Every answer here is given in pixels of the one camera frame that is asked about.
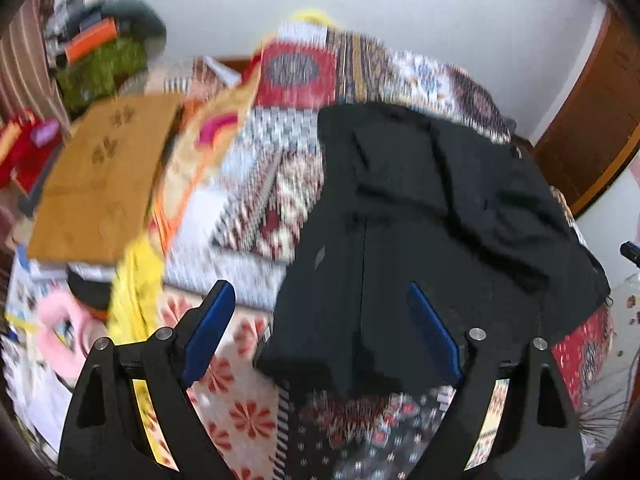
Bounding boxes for black zip hooded jacket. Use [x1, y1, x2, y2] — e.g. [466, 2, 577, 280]
[255, 102, 610, 396]

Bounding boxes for pile of clothes on box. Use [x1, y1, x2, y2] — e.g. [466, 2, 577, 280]
[43, 0, 110, 58]

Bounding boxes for white sliding wardrobe door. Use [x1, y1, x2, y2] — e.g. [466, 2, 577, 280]
[577, 155, 640, 288]

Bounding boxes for scattered papers and books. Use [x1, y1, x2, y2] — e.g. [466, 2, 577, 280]
[1, 254, 72, 464]

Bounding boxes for orange floral blanket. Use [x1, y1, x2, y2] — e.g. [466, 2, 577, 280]
[107, 55, 260, 344]

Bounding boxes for brown wooden door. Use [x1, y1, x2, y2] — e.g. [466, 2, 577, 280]
[534, 9, 640, 216]

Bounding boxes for patchwork patterned bed cover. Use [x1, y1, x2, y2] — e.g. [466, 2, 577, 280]
[114, 22, 616, 480]

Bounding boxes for bamboo lap desk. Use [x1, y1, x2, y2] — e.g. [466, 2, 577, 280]
[26, 93, 181, 266]

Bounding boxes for red plush toy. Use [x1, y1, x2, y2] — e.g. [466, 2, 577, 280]
[0, 110, 62, 195]

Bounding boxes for striped maroon curtain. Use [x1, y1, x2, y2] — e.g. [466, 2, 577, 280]
[1, 0, 70, 133]

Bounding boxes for orange box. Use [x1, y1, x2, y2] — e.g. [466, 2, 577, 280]
[64, 18, 118, 64]

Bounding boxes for yellow foam bed headboard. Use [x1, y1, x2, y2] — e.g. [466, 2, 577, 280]
[288, 9, 338, 28]

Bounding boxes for grey neck pillow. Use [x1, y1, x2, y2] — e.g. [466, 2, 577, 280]
[101, 0, 167, 58]

